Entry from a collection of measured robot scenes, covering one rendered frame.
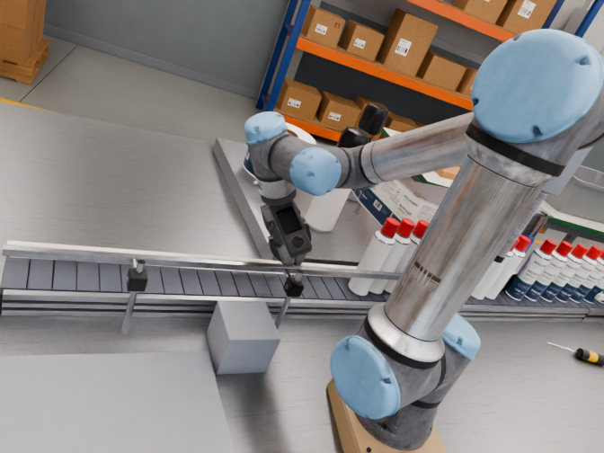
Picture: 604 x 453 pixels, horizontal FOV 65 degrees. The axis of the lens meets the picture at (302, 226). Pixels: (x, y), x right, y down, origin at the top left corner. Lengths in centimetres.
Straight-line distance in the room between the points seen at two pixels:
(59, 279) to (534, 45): 81
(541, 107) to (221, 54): 501
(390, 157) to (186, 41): 471
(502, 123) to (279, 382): 62
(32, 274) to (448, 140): 73
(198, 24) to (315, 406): 477
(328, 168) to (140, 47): 479
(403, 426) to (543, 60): 59
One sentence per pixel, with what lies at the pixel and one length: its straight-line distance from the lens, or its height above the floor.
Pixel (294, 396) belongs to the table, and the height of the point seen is 83.
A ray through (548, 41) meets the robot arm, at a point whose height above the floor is 151.
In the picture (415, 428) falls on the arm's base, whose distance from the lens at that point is 88.
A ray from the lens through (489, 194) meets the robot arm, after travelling 58.
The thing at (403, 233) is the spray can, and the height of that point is 106.
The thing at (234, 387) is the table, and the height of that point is 83.
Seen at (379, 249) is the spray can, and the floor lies 102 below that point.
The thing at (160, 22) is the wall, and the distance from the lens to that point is 541.
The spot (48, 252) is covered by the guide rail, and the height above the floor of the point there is 96.
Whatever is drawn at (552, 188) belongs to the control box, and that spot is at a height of 130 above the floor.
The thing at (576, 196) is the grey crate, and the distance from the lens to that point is 316.
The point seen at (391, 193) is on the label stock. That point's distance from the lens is 143.
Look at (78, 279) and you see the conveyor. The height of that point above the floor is 88.
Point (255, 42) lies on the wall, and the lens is 543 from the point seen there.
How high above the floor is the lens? 150
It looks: 27 degrees down
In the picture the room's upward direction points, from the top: 23 degrees clockwise
